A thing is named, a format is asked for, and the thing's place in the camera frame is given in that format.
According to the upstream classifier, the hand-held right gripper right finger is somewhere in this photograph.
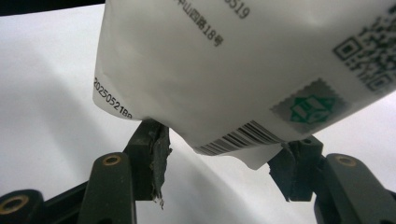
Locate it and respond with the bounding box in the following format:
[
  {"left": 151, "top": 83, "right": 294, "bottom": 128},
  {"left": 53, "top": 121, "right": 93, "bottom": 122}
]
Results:
[{"left": 267, "top": 134, "right": 396, "bottom": 224}]

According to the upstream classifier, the white table mat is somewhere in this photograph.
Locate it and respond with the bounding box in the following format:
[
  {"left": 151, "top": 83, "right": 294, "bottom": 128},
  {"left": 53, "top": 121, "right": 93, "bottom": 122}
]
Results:
[{"left": 0, "top": 3, "right": 396, "bottom": 224}]

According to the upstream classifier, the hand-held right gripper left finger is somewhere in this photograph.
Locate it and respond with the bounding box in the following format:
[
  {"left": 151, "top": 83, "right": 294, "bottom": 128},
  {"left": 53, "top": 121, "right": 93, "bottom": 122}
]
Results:
[{"left": 77, "top": 119, "right": 173, "bottom": 224}]

